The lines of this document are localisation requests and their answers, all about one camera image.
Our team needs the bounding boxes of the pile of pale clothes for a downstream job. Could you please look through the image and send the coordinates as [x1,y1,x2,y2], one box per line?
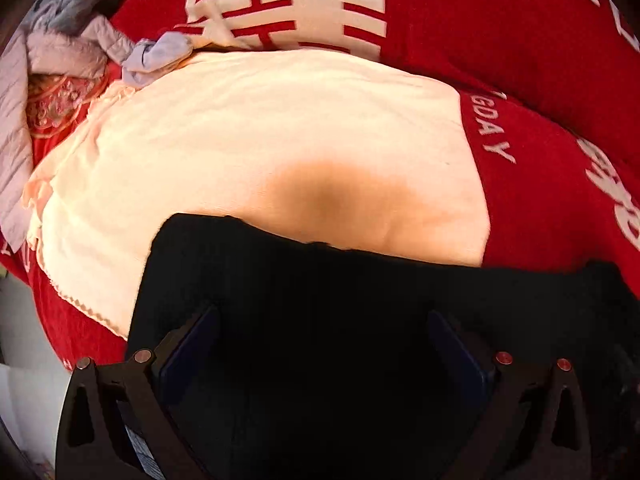
[0,15,137,252]

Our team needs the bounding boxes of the red printed blanket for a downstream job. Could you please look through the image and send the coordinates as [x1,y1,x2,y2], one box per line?
[0,87,640,372]

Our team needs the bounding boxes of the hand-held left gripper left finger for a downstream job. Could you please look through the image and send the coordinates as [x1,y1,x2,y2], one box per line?
[55,304,221,480]

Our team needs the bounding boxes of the cream blanket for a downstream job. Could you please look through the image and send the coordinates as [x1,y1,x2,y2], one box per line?
[22,51,491,341]

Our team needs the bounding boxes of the black pants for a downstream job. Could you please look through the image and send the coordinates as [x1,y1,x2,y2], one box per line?
[125,212,640,480]

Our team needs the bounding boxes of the red embroidered cushion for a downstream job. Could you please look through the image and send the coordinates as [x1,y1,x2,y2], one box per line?
[25,72,110,140]

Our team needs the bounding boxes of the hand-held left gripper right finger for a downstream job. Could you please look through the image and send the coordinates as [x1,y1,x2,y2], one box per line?
[427,309,594,480]

